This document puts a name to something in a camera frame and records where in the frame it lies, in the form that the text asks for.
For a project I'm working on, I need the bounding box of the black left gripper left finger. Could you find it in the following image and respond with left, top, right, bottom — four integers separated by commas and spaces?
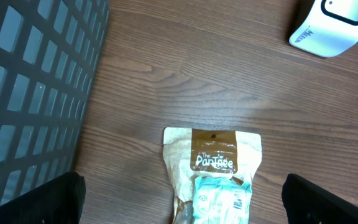
0, 171, 86, 224

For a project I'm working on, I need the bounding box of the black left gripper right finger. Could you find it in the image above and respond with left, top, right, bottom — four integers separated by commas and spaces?
282, 174, 358, 224

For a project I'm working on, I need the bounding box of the brown Pantree snack pouch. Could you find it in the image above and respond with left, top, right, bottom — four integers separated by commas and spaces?
163, 127, 262, 223

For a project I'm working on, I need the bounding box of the grey plastic mesh basket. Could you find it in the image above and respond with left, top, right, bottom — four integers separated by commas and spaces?
0, 0, 109, 206

